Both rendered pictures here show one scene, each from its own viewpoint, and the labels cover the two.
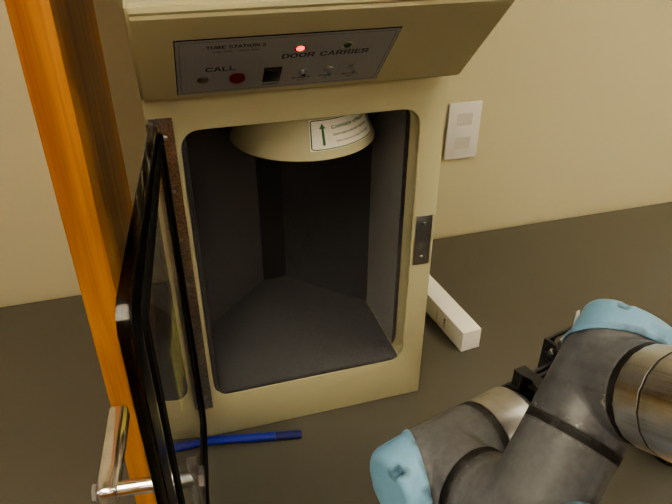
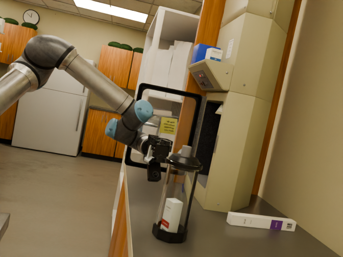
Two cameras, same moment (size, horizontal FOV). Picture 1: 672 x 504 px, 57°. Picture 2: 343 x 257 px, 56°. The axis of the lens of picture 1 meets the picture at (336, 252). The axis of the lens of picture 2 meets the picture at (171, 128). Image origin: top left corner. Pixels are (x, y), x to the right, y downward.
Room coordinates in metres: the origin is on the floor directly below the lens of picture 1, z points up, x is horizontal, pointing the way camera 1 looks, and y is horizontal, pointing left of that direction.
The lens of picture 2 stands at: (0.63, -1.37, 1.32)
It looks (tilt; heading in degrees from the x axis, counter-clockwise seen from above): 4 degrees down; 97
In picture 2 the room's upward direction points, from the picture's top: 11 degrees clockwise
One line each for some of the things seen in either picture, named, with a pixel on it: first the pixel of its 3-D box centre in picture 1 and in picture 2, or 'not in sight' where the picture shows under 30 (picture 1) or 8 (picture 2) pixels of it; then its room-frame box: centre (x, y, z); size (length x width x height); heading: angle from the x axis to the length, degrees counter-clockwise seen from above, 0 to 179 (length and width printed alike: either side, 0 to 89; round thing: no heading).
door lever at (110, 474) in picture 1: (134, 450); not in sight; (0.33, 0.16, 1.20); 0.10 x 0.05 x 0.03; 11
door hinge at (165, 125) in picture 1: (184, 288); (196, 136); (0.57, 0.17, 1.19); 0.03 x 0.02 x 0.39; 107
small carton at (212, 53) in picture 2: not in sight; (213, 56); (0.58, -0.03, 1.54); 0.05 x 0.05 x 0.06; 25
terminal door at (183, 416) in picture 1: (177, 390); (163, 129); (0.41, 0.14, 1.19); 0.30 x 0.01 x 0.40; 11
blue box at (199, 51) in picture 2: not in sight; (205, 57); (0.54, 0.10, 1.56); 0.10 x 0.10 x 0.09; 17
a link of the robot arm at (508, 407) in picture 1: (499, 427); (149, 146); (0.41, -0.16, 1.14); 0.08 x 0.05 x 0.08; 32
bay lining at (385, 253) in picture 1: (286, 215); (232, 145); (0.74, 0.07, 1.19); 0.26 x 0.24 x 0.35; 107
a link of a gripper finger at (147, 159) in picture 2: not in sight; (149, 153); (0.45, -0.33, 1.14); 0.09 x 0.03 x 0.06; 86
